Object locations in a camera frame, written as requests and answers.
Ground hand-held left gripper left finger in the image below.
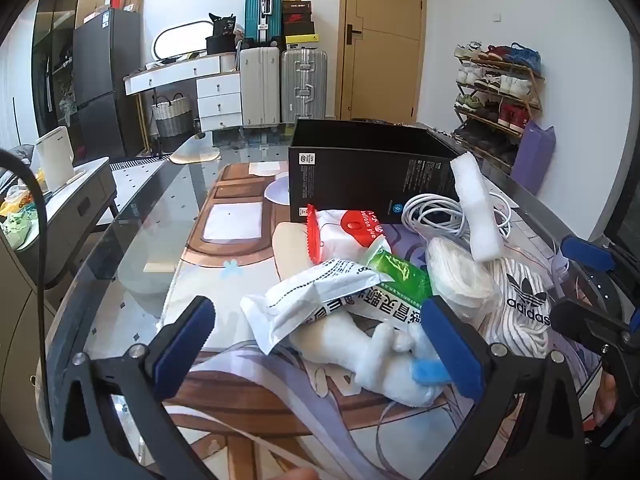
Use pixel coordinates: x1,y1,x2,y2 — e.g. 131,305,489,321
50,296,217,480

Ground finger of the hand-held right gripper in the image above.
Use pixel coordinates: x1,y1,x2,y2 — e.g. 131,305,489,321
560,235,640,283
550,297,640,358

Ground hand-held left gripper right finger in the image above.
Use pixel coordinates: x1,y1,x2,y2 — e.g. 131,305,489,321
421,296,586,480

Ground white plush toy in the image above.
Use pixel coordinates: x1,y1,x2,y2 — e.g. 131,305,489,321
290,305,446,408

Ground white foam block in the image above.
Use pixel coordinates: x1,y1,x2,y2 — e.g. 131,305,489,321
450,152,506,263

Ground white printed packet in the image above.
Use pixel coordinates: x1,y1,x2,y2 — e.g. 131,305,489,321
240,257,396,356

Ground white cable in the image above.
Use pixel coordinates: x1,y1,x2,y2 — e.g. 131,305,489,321
401,190,513,241

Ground black cardboard box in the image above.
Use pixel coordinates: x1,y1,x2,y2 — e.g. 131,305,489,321
288,119,463,226

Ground person's right hand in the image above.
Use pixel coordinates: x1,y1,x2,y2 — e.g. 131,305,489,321
592,372,622,426

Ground clear bag of cotton pads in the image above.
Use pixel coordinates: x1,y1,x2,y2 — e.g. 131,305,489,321
427,236,501,321

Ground green white medicine packet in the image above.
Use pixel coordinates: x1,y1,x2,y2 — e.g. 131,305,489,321
307,237,436,333

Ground red white balloon packet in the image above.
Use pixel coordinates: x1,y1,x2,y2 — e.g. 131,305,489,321
305,204,388,266

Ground grey cabinet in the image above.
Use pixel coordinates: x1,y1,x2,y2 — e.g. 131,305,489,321
0,232,66,461

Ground grey side table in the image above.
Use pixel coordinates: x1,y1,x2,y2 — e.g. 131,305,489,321
30,156,118,291

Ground wooden shoe rack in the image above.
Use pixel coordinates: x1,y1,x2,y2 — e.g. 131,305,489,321
452,42,546,171

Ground black white patterned rug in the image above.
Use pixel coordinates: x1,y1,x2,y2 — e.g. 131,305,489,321
110,155,171,171

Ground round beige floor cushion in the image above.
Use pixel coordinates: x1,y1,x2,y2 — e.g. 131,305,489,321
169,146,221,165

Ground rows of shoes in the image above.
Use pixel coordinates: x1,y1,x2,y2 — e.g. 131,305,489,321
452,42,542,166

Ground green plastic bag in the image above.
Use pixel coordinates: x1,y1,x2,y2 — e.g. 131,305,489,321
0,205,38,251

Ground woven basket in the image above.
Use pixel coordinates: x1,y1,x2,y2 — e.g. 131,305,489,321
151,95,195,137

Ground white appliance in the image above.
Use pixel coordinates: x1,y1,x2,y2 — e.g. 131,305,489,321
35,126,76,191

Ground white dressing desk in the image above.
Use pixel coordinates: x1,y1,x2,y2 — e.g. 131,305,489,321
123,55,244,133

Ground white suitcase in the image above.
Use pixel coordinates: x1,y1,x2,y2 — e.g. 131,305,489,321
239,46,282,127

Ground dark grey fridge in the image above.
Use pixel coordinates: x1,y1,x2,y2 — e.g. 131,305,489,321
72,8,146,161

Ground silver suitcase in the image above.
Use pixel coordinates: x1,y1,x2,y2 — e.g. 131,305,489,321
280,49,328,123

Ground wooden door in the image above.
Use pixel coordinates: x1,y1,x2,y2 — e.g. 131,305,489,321
340,0,428,123

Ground oval mirror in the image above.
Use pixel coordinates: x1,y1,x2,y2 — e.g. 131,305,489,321
152,21,216,61

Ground black bag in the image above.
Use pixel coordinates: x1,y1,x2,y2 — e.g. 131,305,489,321
206,12,238,55

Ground dark glass cabinet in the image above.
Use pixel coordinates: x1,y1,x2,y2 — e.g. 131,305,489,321
31,0,103,136

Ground teal suitcase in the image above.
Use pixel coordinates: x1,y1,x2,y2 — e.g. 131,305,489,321
244,0,285,46

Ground black cable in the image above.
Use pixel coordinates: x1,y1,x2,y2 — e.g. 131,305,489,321
0,149,51,461

